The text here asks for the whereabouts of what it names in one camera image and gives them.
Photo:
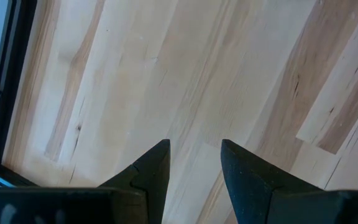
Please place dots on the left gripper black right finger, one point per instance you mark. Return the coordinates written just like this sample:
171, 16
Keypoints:
250, 193

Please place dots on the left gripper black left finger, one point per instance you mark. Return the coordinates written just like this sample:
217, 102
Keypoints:
148, 186

